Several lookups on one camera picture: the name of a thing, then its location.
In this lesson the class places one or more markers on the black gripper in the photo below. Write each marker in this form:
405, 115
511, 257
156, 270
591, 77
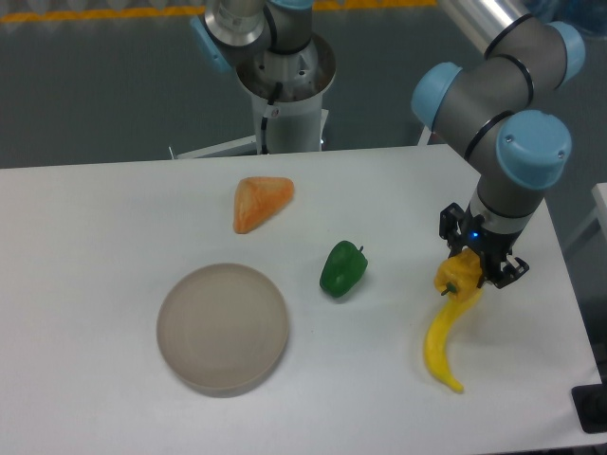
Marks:
492, 247

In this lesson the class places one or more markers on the yellow bell pepper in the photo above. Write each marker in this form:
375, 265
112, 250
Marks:
459, 275

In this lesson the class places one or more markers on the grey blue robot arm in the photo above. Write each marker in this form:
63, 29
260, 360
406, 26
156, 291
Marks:
485, 115

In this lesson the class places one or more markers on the green bell pepper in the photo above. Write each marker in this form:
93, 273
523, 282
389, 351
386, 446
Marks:
343, 269

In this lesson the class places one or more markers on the beige round plate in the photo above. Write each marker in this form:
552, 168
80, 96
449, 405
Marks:
223, 329

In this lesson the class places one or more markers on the yellow banana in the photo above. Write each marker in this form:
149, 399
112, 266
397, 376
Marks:
435, 343

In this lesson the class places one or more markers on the black device at table edge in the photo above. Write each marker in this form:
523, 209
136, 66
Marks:
590, 405

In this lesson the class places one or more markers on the orange triangular bread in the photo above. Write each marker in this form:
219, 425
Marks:
257, 199

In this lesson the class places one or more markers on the white metal frame right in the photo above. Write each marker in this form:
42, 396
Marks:
593, 223

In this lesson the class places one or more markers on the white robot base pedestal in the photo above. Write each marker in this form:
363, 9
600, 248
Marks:
286, 94

